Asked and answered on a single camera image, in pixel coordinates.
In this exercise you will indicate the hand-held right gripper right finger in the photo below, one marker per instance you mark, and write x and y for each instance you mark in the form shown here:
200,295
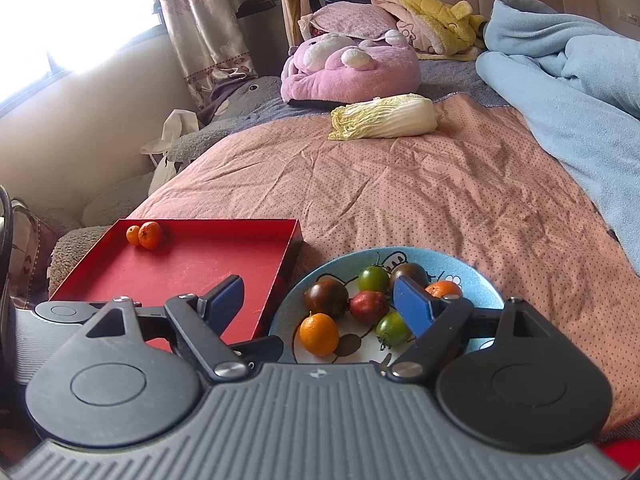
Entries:
412,305

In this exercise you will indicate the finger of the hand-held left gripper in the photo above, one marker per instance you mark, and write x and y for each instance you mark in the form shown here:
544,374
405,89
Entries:
265,347

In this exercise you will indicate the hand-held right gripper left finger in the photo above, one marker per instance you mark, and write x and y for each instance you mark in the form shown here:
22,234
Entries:
230,300

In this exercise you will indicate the green tomato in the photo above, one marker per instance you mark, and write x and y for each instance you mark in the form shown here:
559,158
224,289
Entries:
392,329
373,280

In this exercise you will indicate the dark purple tomato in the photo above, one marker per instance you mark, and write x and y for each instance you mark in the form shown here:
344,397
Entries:
412,272
326,299

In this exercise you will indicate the orange mandarin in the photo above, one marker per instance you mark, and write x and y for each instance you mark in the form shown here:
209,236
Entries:
150,235
442,289

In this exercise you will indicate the red tray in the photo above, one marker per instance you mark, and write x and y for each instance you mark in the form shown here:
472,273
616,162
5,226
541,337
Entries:
190,260

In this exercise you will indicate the blue cartoon bear plate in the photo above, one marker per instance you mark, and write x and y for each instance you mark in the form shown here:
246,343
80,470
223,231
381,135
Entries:
475,280

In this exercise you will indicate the patterned cloth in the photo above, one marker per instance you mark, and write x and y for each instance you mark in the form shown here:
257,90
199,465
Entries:
35,255

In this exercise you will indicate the pink dotted bedspread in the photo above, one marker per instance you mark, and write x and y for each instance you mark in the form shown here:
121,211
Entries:
400,200

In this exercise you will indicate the small orange tomato far left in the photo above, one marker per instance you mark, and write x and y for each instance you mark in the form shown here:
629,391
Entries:
133,236

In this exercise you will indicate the white tote bag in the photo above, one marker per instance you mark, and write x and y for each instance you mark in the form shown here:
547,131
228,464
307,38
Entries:
175,130

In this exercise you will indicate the napa cabbage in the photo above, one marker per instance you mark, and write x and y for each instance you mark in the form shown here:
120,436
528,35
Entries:
390,117

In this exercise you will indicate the grey bed sheet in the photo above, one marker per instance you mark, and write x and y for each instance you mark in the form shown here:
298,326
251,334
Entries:
450,77

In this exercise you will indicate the pink bunny plush cushion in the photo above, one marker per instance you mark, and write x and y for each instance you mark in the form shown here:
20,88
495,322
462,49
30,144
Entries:
350,80

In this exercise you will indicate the light blue blanket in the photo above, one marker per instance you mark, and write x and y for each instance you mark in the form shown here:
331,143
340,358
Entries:
575,100

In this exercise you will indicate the pink cream printed garment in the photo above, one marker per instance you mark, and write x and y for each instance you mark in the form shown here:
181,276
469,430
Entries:
415,35

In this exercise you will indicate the floral curtain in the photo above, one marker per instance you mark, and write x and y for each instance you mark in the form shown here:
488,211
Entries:
200,20

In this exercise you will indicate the yellow plush garment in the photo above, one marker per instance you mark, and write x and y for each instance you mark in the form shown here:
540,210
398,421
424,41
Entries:
435,15

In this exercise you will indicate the pink pillow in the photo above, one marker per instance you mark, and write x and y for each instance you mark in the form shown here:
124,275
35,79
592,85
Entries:
350,17

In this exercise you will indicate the beige upright board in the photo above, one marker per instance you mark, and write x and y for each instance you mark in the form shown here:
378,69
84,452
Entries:
295,0

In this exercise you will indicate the window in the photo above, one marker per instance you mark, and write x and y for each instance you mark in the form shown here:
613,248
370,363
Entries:
75,10

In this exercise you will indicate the wall socket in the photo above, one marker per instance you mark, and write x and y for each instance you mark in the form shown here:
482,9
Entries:
627,15

